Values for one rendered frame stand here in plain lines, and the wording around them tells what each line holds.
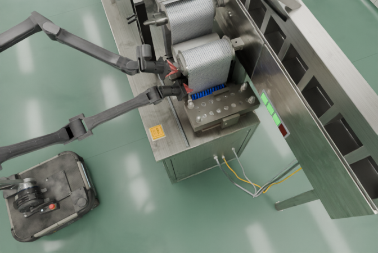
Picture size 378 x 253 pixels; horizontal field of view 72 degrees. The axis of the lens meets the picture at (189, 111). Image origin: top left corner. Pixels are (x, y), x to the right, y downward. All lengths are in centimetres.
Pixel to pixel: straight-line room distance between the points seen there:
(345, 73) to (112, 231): 205
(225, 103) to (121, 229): 143
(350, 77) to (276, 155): 169
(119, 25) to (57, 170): 125
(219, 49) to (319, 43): 51
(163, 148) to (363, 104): 101
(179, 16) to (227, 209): 162
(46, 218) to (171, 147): 122
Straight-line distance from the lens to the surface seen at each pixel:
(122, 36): 199
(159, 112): 161
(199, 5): 140
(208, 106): 147
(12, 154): 118
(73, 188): 233
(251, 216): 240
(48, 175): 244
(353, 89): 93
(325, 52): 98
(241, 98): 152
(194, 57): 130
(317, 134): 111
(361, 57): 345
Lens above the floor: 235
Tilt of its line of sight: 65 degrees down
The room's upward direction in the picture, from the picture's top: 2 degrees counter-clockwise
